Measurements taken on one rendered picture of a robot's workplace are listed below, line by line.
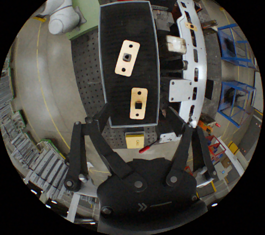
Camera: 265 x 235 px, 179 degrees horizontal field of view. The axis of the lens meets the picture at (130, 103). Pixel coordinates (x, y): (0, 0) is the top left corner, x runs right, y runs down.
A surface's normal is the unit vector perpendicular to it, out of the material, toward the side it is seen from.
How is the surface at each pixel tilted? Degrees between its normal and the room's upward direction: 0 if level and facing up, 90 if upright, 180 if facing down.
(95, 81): 0
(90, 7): 42
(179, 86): 0
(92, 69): 0
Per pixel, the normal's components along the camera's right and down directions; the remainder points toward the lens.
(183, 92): -0.01, 0.37
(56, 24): 0.11, 0.93
